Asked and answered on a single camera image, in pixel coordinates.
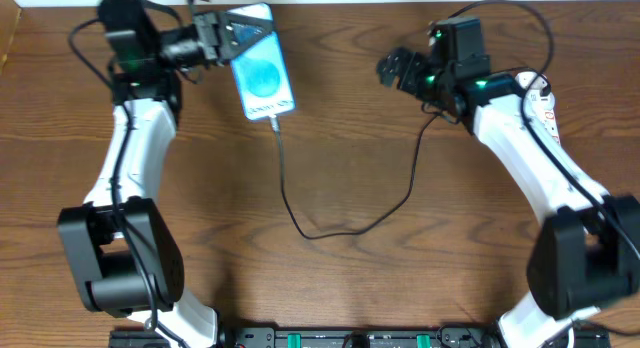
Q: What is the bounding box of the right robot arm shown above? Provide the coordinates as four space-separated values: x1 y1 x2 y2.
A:
376 47 639 347

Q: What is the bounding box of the blue screen Galaxy smartphone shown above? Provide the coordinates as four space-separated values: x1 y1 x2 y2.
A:
228 3 296 121

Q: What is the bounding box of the white charger plug adapter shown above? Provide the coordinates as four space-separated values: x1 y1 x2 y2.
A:
516 71 555 111

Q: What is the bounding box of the white power strip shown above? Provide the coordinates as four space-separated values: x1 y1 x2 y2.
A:
515 70 560 143

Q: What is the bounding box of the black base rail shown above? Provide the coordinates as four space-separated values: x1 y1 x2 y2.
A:
106 326 612 348

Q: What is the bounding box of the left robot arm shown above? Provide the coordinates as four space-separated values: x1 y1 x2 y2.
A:
57 0 275 347

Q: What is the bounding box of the black charging cable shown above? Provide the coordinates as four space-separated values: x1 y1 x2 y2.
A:
268 66 553 241

